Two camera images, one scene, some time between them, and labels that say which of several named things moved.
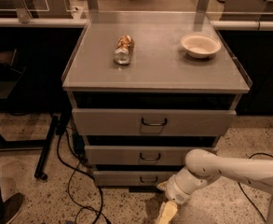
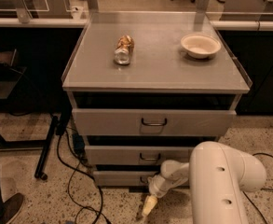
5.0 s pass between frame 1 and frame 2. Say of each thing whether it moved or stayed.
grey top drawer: stayed
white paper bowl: stayed
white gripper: moved
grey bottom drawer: stayed
